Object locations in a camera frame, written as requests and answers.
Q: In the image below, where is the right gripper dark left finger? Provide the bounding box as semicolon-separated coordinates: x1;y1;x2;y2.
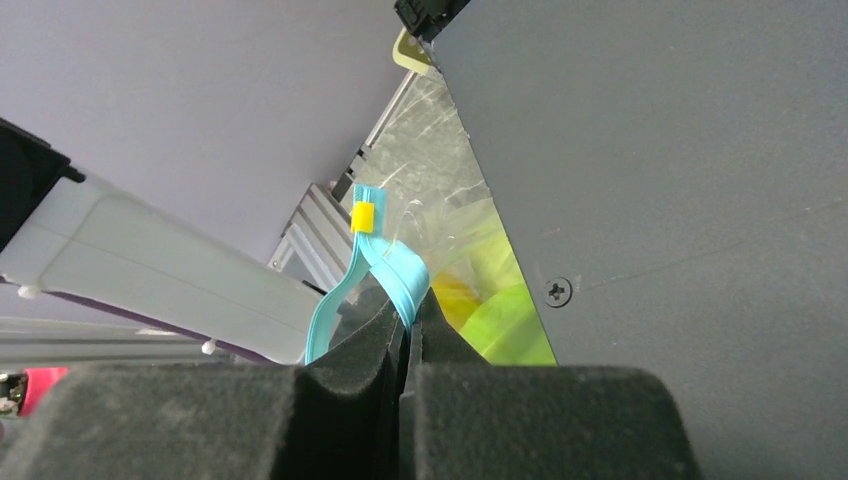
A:
1;306;408;479

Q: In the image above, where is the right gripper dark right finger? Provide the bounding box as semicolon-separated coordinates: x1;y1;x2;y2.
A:
398;293;702;479

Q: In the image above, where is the green cabbage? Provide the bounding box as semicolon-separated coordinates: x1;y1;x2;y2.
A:
459;232;556;366

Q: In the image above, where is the clear zip bag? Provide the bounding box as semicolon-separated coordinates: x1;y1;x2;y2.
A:
304;184;558;367

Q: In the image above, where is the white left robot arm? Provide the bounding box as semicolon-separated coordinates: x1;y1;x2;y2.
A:
1;122;318;364

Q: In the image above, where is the pale green plastic basket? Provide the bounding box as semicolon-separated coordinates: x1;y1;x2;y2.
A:
392;29;433;76

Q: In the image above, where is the aluminium frame rail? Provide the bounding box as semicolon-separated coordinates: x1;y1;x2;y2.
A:
0;69;425;369

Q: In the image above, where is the grey network switch box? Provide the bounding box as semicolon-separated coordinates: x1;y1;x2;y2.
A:
394;1;847;479

